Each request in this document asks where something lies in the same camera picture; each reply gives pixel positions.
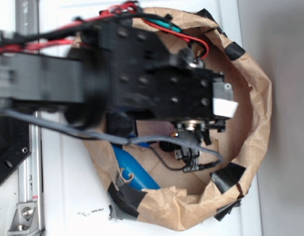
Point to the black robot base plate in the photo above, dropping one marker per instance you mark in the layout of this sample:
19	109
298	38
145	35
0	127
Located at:
14	145

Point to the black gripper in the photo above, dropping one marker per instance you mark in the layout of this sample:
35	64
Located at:
183	91

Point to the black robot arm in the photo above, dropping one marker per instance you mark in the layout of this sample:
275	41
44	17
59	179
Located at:
118	68

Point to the blue plastic bottle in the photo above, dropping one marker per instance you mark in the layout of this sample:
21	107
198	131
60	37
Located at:
132	171

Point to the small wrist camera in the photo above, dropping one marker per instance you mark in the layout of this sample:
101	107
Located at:
188	155

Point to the brown paper bin liner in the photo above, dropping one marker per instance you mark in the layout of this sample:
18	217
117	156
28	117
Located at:
184	200

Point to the metal corner bracket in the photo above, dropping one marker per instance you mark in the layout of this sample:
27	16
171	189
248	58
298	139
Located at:
25	221

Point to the aluminium extrusion rail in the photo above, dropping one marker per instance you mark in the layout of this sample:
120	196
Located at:
30	176

